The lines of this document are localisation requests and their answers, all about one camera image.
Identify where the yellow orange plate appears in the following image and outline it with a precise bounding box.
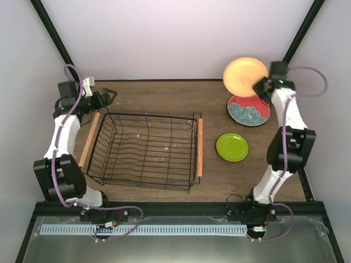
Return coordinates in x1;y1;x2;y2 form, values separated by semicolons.
223;57;268;98

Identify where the red teal patterned plate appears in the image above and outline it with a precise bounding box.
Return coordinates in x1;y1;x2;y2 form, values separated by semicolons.
228;94;271;127

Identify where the lime green plate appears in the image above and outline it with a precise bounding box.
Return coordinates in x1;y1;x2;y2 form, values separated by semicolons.
216;133;249;162

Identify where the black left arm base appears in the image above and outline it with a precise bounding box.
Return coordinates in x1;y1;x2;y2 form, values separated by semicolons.
79;209;128;224

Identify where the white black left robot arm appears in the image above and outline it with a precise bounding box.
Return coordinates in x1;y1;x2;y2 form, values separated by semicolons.
33;77;117;221

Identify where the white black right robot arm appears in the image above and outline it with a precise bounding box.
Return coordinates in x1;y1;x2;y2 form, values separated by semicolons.
244;61;316;221

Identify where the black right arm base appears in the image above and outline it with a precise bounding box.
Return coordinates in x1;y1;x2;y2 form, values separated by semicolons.
225;194;276;241

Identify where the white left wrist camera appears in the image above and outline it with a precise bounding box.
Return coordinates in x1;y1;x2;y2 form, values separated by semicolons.
82;76;95;97

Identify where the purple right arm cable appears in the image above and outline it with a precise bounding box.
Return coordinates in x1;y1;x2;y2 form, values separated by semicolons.
257;65;328;242

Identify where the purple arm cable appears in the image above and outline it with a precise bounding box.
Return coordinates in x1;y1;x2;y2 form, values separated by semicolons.
64;64;144;243
257;65;328;242

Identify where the left wooden rack handle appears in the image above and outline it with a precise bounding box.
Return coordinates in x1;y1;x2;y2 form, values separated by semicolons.
78;112;100;168

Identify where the wooden rack handle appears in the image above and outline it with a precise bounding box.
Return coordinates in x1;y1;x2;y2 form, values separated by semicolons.
197;118;203;178
78;112;100;168

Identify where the black wire dish rack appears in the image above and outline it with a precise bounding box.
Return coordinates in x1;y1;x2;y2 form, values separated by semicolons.
86;112;202;191

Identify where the right wooden rack handle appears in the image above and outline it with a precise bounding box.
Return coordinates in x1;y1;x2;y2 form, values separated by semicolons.
197;118;203;178

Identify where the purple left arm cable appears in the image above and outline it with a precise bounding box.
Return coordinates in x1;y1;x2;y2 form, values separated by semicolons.
64;64;144;243

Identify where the black aluminium frame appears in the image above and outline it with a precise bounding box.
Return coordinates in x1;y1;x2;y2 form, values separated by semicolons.
16;1;344;262

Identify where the light blue slotted cable duct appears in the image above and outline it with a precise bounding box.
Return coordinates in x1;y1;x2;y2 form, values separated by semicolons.
40;224;247;236

